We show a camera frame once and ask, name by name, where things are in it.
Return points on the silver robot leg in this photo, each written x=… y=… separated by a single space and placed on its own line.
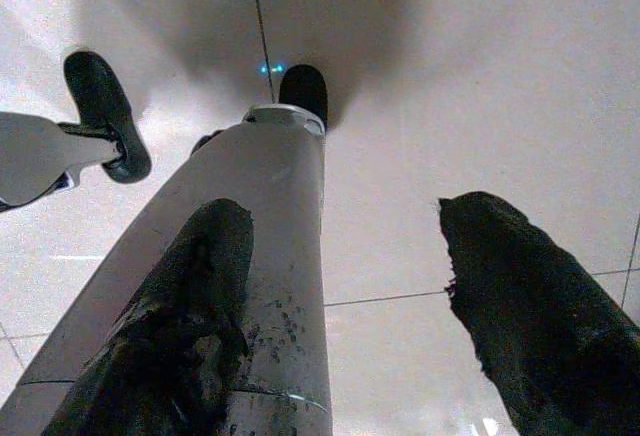
x=35 y=156
x=280 y=181

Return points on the silver robot right leg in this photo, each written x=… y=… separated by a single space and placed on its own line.
x=280 y=181

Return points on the black robot left foot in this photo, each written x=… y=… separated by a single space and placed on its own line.
x=100 y=101

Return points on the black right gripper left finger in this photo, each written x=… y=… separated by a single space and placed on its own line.
x=165 y=331

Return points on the black robot foot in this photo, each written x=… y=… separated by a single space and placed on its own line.
x=100 y=101
x=302 y=88

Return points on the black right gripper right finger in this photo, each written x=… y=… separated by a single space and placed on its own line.
x=540 y=336

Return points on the silver robot left leg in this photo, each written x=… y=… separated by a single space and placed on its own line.
x=35 y=156

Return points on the black robot right foot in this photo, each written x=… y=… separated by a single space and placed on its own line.
x=302 y=88

